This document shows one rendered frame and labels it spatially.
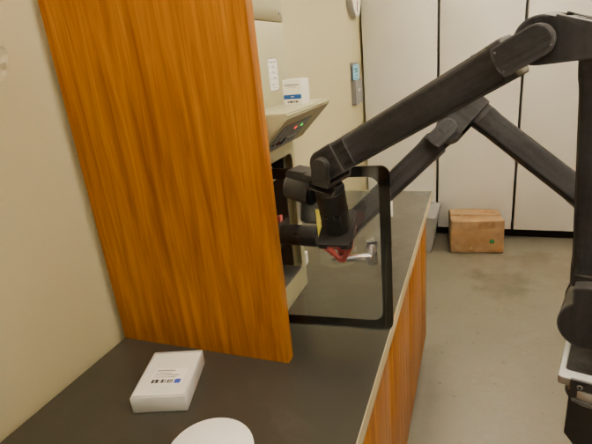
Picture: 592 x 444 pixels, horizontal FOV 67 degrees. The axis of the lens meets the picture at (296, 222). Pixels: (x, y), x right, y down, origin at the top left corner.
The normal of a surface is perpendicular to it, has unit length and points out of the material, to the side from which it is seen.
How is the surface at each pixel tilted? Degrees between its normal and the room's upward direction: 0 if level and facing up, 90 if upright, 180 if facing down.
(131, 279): 90
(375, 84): 90
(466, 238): 92
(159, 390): 0
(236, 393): 0
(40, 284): 90
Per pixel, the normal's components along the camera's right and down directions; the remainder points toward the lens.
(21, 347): 0.93, 0.04
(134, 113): -0.35, 0.35
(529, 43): -0.60, 0.37
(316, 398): -0.10, -0.94
